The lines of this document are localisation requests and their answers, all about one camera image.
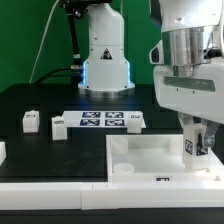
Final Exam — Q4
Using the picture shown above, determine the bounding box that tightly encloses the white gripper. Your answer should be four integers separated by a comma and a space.
154, 63, 224, 148

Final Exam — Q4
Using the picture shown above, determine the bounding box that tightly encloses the white square tabletop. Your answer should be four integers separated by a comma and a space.
106, 135, 224, 183

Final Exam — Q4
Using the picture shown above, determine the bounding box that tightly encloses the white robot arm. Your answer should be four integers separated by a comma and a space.
80, 0, 224, 147

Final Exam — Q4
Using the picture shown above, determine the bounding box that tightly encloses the white sheet with tags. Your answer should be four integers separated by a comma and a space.
61, 110, 147, 129

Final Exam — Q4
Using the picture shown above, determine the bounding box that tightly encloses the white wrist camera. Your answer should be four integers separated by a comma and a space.
149, 43, 164, 65

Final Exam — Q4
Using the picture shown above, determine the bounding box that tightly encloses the white front fence wall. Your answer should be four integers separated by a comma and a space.
0, 181, 224, 210

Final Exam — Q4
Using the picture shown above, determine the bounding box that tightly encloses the white fence wall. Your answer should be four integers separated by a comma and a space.
0, 142, 6, 166
0, 181, 224, 210

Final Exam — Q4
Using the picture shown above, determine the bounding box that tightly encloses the black cable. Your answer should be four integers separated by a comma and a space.
35, 66, 84, 84

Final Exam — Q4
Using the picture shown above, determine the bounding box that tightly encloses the white cable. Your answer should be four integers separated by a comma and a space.
29, 0, 62, 84

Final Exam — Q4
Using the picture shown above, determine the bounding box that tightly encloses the white left fence wall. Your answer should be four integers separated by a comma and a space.
0, 142, 6, 166

